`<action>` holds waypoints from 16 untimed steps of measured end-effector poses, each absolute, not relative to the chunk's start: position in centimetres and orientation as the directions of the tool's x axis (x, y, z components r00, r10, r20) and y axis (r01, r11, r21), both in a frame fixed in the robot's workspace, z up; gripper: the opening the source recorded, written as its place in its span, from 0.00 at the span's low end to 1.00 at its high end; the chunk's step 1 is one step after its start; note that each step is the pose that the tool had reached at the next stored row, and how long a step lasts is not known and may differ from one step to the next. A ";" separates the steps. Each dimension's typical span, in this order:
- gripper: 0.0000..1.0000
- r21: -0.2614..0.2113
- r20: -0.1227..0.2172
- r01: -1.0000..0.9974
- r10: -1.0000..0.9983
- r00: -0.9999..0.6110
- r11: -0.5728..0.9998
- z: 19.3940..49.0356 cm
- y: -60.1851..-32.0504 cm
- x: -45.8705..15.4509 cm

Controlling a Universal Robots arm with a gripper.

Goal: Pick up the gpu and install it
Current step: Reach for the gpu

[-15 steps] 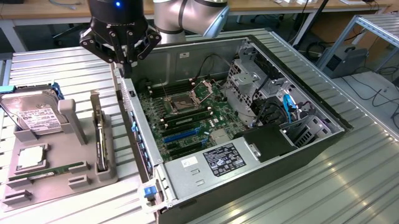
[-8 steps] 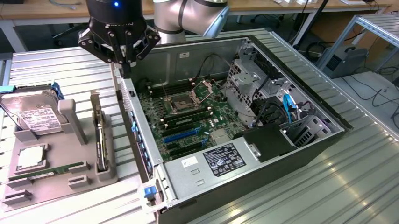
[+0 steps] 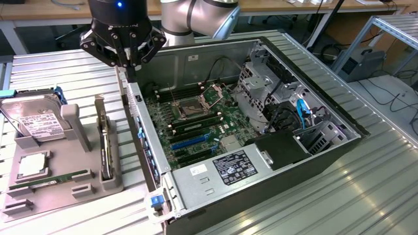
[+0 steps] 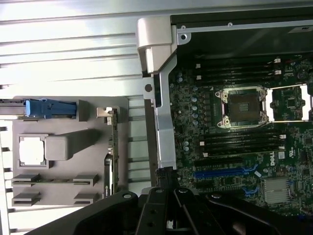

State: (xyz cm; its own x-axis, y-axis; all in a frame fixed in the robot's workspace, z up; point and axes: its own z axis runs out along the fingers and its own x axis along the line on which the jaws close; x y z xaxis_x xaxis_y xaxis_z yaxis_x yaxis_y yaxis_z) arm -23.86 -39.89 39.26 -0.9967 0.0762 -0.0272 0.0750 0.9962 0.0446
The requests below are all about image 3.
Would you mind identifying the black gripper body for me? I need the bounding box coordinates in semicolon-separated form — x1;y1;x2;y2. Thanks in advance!
89;0;154;49

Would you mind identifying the graphics card with metal bracket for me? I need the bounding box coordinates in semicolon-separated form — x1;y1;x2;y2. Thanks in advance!
94;94;117;183

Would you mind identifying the black office chair base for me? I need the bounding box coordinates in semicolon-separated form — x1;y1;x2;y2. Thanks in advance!
248;14;300;25
54;24;94;48

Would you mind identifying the thin metal locking lever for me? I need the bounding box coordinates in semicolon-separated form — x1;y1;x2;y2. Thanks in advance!
168;82;180;108

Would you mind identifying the blue plastic disk carrier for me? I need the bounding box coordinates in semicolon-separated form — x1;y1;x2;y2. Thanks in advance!
0;84;69;106

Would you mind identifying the wooden office desk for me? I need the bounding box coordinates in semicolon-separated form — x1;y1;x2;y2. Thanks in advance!
238;0;412;48
0;0;164;56

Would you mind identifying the metal socket cover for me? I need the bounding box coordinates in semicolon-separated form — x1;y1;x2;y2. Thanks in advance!
200;84;228;108

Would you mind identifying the CPU socket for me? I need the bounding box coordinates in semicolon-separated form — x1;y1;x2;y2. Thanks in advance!
176;96;210;120

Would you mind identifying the silver hard disk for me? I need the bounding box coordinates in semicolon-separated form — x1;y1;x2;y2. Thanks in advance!
0;94;71;143

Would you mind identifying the green motherboard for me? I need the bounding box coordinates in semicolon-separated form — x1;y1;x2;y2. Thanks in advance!
144;83;260;172

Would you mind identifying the silver disk bay cage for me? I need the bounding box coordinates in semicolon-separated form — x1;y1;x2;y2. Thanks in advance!
236;61;310;134

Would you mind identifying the black expansion slot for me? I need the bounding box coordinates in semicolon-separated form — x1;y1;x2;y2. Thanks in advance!
176;148;213;160
169;131;210;145
178;153;214;165

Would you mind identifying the blue expansion slot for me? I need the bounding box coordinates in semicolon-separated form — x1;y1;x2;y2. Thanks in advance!
172;137;212;151

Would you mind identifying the silver chipset heatsink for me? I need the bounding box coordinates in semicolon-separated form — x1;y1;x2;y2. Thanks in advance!
221;136;245;150

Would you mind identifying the grey plastic parts rack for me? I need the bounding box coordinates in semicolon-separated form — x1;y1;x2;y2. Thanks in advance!
0;103;128;223

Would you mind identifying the silver CPU chip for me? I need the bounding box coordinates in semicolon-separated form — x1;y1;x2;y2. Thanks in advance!
17;154;49;179

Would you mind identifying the black stand pole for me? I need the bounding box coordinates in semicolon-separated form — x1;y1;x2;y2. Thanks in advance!
306;0;347;49

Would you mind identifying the green RAM stick with label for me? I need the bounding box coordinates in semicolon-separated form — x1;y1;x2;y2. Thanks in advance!
9;170;90;191

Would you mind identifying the black plastic fan shroud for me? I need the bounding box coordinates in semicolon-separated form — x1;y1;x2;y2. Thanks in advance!
245;131;313;171

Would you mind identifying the silver power supply unit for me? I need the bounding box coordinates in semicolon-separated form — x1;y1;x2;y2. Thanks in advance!
172;143;274;210

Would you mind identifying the blue case latch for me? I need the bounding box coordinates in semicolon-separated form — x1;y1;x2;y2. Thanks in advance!
150;195;165;209

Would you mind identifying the grey computer tower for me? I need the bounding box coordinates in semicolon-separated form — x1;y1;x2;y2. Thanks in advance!
340;47;389;83

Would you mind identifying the open black PC case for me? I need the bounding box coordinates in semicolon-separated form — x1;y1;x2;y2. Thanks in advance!
117;36;372;235

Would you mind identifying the light blue network cable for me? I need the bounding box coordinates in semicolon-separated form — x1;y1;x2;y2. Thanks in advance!
51;0;83;11

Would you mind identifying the black curved wire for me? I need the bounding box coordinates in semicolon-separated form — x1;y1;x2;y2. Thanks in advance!
208;56;245;84

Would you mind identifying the blue flat wire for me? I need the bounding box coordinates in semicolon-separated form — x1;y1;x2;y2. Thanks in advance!
296;97;312;129

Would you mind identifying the aluminium profile frame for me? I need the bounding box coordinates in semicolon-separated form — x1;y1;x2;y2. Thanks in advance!
333;13;418;81

